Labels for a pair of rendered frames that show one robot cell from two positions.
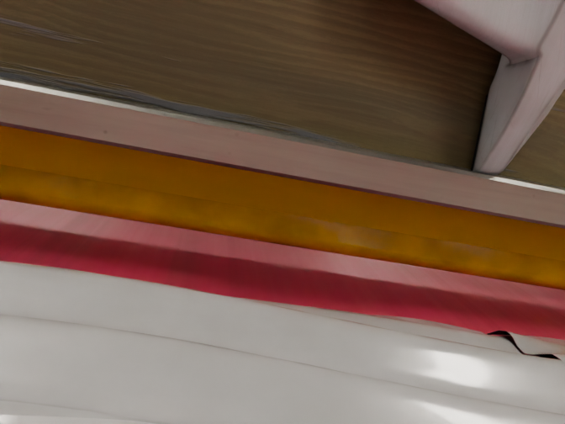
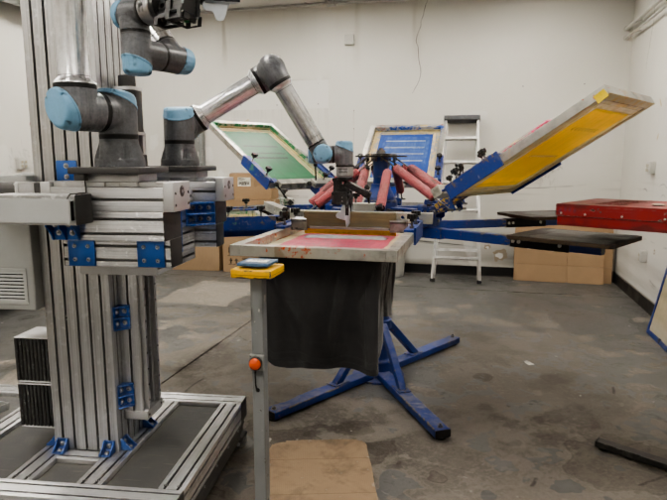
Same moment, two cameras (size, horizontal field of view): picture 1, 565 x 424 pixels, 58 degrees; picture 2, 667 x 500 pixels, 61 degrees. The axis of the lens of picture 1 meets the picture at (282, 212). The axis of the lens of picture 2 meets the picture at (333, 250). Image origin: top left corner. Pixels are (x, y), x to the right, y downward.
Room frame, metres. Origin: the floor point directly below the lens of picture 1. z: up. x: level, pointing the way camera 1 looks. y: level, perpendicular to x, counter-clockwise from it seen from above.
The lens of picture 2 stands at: (-2.14, -0.96, 1.28)
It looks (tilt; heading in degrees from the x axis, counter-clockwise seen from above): 9 degrees down; 23
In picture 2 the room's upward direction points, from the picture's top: straight up
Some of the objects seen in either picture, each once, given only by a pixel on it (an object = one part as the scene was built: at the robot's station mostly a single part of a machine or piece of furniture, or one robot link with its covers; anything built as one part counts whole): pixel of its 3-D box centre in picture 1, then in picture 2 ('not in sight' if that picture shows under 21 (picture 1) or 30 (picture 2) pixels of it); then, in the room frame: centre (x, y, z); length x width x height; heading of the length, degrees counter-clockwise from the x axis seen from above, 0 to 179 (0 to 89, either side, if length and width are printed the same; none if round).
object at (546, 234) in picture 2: not in sight; (484, 235); (0.76, -0.54, 0.91); 1.34 x 0.40 x 0.08; 69
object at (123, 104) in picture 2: not in sight; (115, 112); (-0.74, 0.36, 1.42); 0.13 x 0.12 x 0.14; 171
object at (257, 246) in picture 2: not in sight; (337, 238); (-0.04, -0.09, 0.97); 0.79 x 0.58 x 0.04; 9
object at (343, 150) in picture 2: not in sight; (343, 154); (0.16, -0.03, 1.31); 0.09 x 0.08 x 0.11; 117
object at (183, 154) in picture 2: not in sight; (180, 153); (-0.26, 0.50, 1.31); 0.15 x 0.15 x 0.10
